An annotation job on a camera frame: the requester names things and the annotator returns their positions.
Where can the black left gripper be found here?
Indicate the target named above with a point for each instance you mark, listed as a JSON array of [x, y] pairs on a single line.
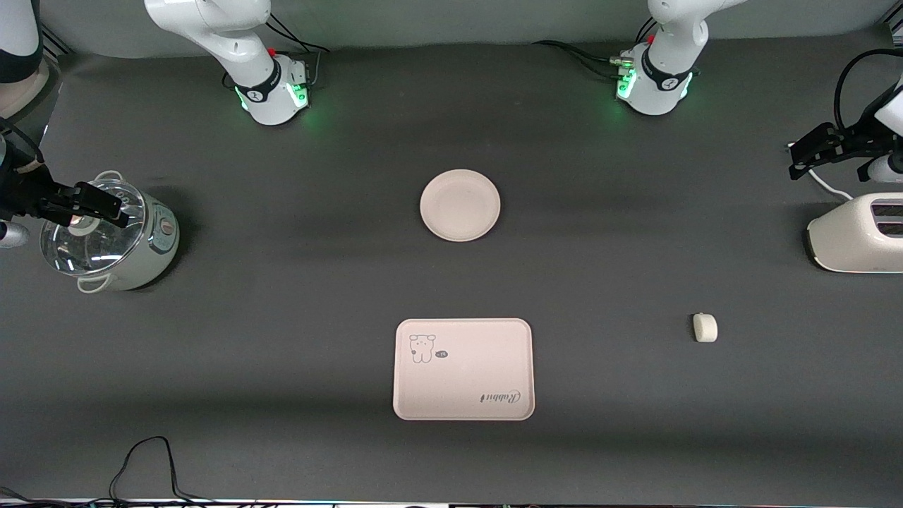
[[851, 142]]

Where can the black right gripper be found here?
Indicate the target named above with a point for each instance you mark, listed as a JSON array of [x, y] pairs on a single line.
[[22, 192]]

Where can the small white bun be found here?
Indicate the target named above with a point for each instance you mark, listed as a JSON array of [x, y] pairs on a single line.
[[705, 328]]

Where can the round cream plate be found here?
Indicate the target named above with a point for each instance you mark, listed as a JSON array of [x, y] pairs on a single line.
[[460, 206]]

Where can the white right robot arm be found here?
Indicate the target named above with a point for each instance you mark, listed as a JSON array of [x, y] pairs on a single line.
[[268, 99]]

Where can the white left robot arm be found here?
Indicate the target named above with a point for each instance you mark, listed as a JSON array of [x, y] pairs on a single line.
[[663, 92]]

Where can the cream rectangular rabbit tray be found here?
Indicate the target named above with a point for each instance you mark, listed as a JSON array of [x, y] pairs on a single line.
[[462, 374]]

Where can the pale green rice cooker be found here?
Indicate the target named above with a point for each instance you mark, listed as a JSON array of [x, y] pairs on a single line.
[[152, 243]]

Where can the white toaster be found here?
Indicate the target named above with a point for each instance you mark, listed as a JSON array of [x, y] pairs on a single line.
[[850, 243]]

